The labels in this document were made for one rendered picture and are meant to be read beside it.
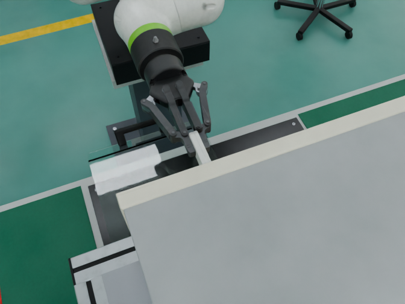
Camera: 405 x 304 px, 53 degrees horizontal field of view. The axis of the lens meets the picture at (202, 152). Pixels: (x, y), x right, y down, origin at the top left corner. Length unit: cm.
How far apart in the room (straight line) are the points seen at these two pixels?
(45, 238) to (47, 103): 136
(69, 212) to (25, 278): 19
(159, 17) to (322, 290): 59
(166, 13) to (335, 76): 175
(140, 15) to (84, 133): 144
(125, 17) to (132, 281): 49
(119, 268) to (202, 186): 24
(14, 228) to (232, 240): 81
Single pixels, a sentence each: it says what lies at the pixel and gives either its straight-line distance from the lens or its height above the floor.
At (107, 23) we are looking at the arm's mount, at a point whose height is 83.
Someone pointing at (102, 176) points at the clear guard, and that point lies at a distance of 80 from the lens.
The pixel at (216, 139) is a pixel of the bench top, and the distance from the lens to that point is 120.
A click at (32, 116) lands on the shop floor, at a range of 237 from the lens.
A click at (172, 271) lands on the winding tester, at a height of 132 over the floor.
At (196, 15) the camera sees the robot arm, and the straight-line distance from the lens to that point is 86.
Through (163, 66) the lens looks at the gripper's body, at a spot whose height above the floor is 122.
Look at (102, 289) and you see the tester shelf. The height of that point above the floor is 112.
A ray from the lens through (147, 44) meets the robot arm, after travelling 77.
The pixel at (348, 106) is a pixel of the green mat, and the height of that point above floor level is 75.
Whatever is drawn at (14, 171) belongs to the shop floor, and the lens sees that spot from 221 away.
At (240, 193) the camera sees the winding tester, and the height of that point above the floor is 132.
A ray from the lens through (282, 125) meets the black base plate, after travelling 123.
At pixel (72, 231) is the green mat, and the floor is 75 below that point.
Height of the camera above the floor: 175
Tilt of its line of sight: 58 degrees down
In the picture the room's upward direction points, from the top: straight up
